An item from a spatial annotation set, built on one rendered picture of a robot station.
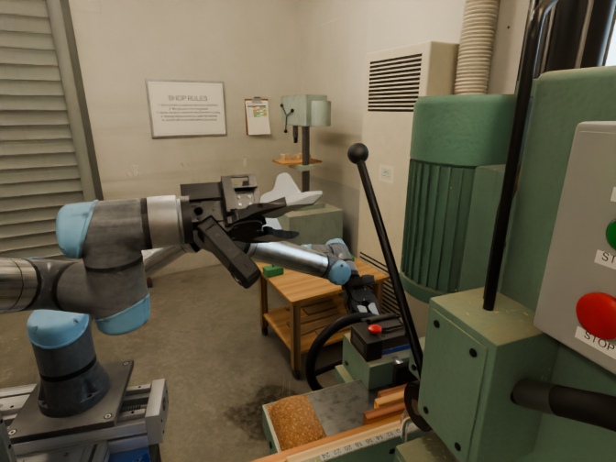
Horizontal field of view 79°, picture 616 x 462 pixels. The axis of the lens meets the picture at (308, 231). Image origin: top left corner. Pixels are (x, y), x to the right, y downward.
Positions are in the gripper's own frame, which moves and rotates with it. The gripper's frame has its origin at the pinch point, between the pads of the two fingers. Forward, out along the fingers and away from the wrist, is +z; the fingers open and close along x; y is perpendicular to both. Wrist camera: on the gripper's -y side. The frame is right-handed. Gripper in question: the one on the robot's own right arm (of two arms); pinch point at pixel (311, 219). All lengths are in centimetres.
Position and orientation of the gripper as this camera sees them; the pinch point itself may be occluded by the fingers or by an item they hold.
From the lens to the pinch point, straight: 60.8
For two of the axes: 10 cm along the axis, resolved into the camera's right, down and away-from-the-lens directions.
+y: -2.3, -9.1, 3.5
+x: -2.6, 4.1, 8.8
